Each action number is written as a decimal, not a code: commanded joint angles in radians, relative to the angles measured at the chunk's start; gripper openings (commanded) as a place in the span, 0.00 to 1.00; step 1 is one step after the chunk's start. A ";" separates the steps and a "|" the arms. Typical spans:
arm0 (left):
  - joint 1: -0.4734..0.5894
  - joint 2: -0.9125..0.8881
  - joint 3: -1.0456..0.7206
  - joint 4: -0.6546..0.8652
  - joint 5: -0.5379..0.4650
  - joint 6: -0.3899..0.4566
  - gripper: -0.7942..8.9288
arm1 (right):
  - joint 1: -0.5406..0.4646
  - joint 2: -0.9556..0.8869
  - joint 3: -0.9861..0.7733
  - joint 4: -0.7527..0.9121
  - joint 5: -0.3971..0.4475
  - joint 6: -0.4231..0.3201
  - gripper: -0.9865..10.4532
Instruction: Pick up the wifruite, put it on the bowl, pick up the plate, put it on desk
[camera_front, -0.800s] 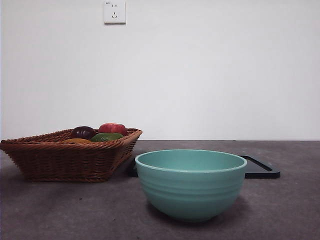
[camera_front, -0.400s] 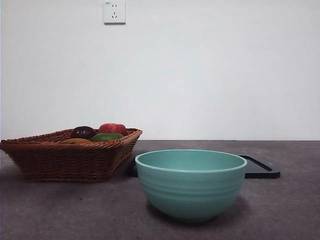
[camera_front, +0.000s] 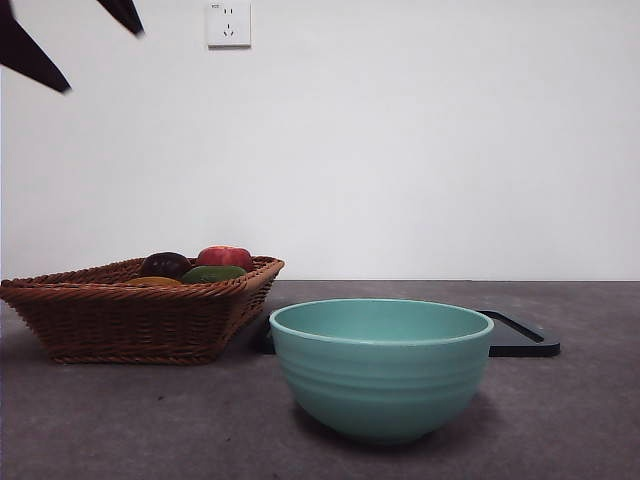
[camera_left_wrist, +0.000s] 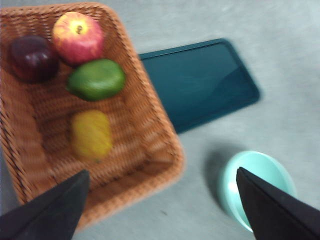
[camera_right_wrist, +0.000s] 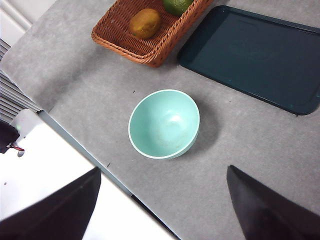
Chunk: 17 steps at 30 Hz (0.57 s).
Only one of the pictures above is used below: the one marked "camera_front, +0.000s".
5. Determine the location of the brown kiwifruit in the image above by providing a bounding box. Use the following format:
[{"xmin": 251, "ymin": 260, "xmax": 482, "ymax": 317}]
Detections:
[{"xmin": 124, "ymin": 276, "xmax": 185, "ymax": 287}]

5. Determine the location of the teal ribbed bowl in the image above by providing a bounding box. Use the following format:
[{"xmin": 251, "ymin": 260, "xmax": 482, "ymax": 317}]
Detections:
[{"xmin": 268, "ymin": 298, "xmax": 495, "ymax": 446}]

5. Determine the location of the dark purple fruit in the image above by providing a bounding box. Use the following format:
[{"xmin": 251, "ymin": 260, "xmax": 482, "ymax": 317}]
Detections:
[{"xmin": 139, "ymin": 252, "xmax": 193, "ymax": 280}]

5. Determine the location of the red apple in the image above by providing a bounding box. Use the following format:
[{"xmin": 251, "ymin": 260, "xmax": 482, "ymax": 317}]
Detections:
[{"xmin": 195, "ymin": 245, "xmax": 255, "ymax": 274}]

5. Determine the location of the green fruit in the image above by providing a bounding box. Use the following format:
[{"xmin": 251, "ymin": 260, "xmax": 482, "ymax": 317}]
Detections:
[{"xmin": 180, "ymin": 265, "xmax": 249, "ymax": 285}]

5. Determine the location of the brown wicker basket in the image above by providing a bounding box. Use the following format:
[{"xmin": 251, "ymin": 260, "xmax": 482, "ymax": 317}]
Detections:
[{"xmin": 0, "ymin": 255, "xmax": 286, "ymax": 365}]

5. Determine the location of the black rectangular tray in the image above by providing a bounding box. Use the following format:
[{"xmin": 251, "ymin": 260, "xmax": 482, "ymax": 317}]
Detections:
[{"xmin": 249, "ymin": 309, "xmax": 562, "ymax": 358}]

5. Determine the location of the white wall socket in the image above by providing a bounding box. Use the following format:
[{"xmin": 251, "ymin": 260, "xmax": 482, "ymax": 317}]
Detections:
[{"xmin": 207, "ymin": 2, "xmax": 253, "ymax": 50}]

